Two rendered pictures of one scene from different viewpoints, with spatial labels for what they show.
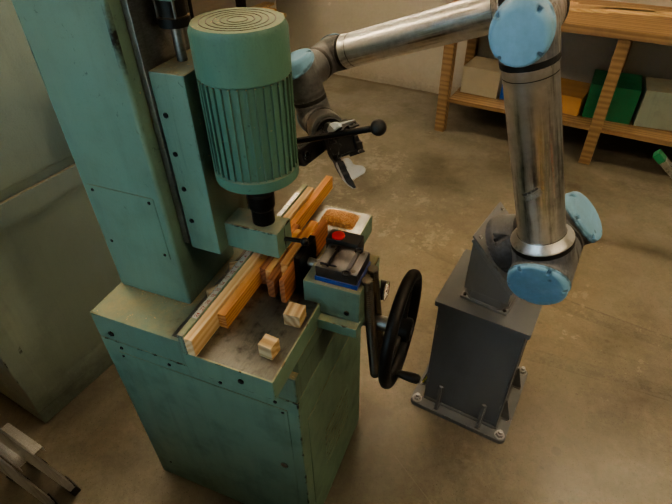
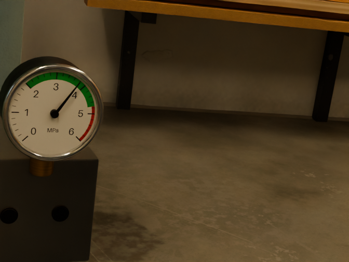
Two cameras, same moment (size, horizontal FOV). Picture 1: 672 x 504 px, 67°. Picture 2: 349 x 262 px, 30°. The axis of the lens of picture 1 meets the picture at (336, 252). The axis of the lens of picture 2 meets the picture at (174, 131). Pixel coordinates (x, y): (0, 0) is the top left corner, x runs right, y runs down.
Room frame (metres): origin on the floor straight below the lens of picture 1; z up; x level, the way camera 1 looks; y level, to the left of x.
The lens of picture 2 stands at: (0.86, -0.47, 0.77)
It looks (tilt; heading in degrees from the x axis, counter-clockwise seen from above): 16 degrees down; 44
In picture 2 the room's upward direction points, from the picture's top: 7 degrees clockwise
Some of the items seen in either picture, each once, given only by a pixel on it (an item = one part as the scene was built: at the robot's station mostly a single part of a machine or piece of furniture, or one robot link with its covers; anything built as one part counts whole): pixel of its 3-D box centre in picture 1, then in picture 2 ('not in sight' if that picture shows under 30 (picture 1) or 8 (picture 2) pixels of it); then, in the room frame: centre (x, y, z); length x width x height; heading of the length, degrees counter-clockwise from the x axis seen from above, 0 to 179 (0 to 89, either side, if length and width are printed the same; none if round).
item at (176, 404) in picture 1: (253, 385); not in sight; (0.98, 0.27, 0.36); 0.58 x 0.45 x 0.71; 67
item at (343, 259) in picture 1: (344, 256); not in sight; (0.86, -0.02, 0.99); 0.13 x 0.11 x 0.06; 157
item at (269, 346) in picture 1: (269, 347); not in sight; (0.67, 0.14, 0.92); 0.03 x 0.03 x 0.04; 62
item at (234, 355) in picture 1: (309, 287); not in sight; (0.89, 0.07, 0.87); 0.61 x 0.30 x 0.06; 157
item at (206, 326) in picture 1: (261, 257); not in sight; (0.94, 0.18, 0.93); 0.60 x 0.02 x 0.05; 157
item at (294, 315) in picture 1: (294, 314); not in sight; (0.76, 0.09, 0.92); 0.04 x 0.04 x 0.03; 71
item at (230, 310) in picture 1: (284, 239); not in sight; (1.01, 0.13, 0.92); 0.60 x 0.02 x 0.04; 157
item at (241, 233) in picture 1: (259, 234); not in sight; (0.95, 0.18, 0.99); 0.14 x 0.07 x 0.09; 67
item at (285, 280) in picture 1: (305, 258); not in sight; (0.92, 0.07, 0.93); 0.25 x 0.01 x 0.07; 157
